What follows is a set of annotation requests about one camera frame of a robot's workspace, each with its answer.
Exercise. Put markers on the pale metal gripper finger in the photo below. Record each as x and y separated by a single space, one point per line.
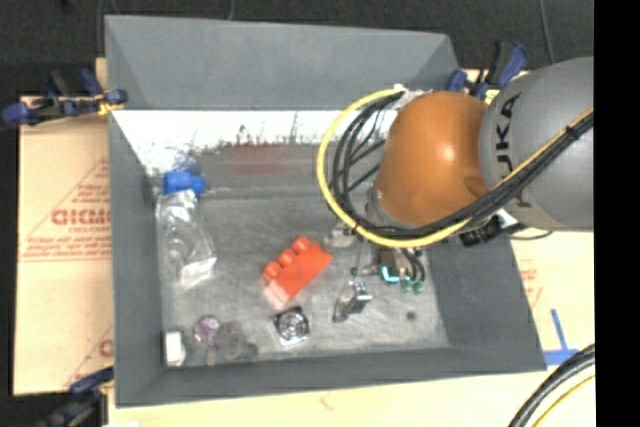
345 302
364 297

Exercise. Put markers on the small clear glass thing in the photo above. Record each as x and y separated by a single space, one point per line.
341 236

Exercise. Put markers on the orange-red toy building brick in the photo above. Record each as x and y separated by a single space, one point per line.
295 270

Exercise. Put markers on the purple and grey clear toy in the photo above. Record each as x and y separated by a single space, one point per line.
222 340

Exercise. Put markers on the small white block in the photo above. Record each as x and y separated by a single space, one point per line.
173 347

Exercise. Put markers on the clear plastic bottle, blue cap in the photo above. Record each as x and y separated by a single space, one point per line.
182 230

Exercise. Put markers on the grey metal bin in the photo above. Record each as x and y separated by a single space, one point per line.
260 65

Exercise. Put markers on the brown cardboard board, red print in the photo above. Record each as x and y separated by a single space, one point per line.
60 265

